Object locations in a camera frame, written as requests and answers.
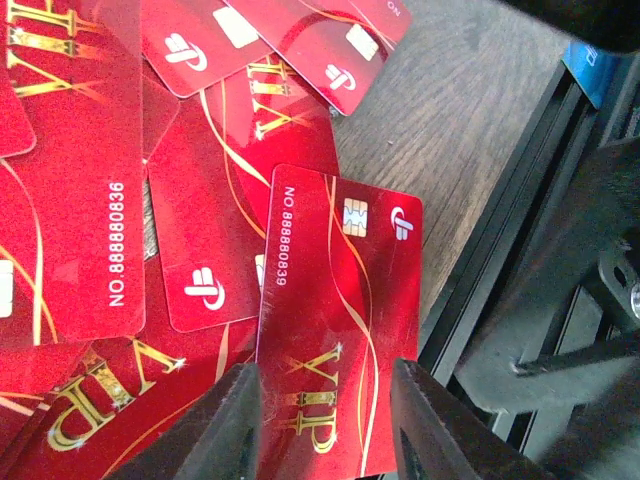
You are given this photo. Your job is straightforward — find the red VIP card pile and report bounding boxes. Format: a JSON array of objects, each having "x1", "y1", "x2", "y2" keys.
[{"x1": 1, "y1": 1, "x2": 411, "y2": 479}]

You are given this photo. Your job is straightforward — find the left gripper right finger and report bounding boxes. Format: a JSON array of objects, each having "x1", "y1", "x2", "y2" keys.
[{"x1": 390, "y1": 358, "x2": 553, "y2": 479}]

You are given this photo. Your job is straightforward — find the blue VIP card pile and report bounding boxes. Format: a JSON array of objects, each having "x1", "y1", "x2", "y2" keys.
[{"x1": 562, "y1": 41, "x2": 620, "y2": 109}]

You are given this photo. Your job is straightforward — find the black aluminium frame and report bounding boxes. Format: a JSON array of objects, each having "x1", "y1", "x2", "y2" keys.
[{"x1": 417, "y1": 62, "x2": 639, "y2": 479}]

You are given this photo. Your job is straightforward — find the red VIP card 839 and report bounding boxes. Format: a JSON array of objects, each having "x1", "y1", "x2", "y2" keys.
[{"x1": 256, "y1": 165, "x2": 423, "y2": 479}]

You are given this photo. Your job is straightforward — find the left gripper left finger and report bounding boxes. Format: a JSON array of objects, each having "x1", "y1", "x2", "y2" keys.
[{"x1": 108, "y1": 363, "x2": 262, "y2": 479}]

